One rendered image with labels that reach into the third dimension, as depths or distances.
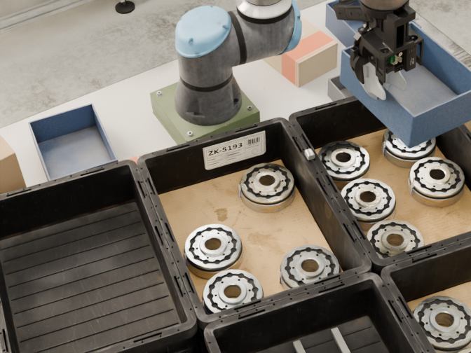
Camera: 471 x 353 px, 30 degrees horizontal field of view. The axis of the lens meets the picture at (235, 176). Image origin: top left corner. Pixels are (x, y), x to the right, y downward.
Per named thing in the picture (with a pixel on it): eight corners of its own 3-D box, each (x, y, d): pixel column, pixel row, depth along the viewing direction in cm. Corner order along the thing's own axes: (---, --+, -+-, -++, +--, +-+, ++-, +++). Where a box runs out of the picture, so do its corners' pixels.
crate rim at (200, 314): (136, 165, 165) (134, 156, 163) (284, 123, 170) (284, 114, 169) (201, 334, 138) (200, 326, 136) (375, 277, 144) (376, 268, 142)
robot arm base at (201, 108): (165, 92, 201) (160, 58, 193) (225, 72, 205) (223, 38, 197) (190, 134, 191) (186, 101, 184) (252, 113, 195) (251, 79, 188)
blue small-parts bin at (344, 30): (324, 26, 225) (325, 3, 220) (374, 8, 229) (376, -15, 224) (367, 69, 212) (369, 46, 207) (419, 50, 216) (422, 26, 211)
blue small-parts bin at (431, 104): (338, 81, 154) (340, 49, 149) (408, 52, 159) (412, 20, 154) (409, 149, 142) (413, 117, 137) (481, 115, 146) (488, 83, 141)
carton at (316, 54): (257, 55, 218) (256, 31, 213) (295, 36, 223) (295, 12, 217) (298, 87, 209) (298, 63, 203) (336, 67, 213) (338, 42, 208)
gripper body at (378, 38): (382, 87, 133) (383, 24, 124) (350, 57, 138) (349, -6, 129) (423, 67, 135) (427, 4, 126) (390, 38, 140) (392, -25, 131)
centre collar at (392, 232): (376, 233, 156) (376, 231, 156) (403, 227, 157) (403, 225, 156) (386, 255, 153) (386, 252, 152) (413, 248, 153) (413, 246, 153)
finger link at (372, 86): (378, 122, 141) (379, 79, 134) (357, 101, 144) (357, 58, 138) (394, 114, 142) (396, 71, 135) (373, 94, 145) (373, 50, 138)
